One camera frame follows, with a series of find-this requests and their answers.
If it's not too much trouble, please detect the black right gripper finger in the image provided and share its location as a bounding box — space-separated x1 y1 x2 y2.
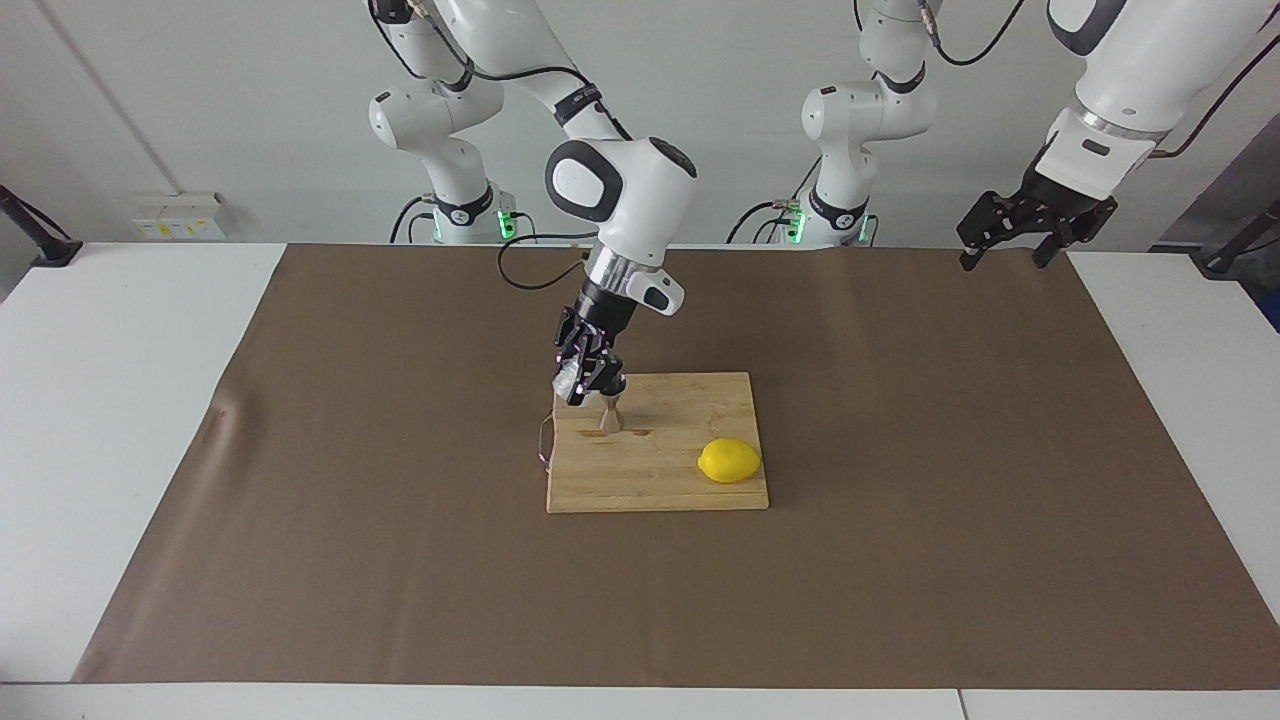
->
566 345 628 407
554 306 597 373

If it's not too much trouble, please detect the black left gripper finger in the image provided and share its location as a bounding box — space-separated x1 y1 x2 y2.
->
956 190 1031 272
1030 195 1119 269

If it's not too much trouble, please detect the wooden cutting board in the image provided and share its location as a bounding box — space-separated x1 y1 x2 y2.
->
538 372 771 515

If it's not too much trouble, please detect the yellow lemon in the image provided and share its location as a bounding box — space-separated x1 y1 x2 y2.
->
697 437 763 485

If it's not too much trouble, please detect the brown paper table mat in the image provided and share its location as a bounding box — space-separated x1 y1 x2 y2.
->
72 243 1280 691

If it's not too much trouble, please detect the black clamp mount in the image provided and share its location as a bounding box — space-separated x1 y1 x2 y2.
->
0 185 83 267
1200 198 1280 279

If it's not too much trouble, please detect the black base power cable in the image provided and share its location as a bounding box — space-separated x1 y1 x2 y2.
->
388 193 441 246
727 195 806 246

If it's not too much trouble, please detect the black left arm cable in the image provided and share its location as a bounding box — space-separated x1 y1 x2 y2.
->
850 0 1280 161

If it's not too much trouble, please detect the white wall power outlet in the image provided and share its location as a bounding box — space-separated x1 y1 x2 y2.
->
130 193 229 241

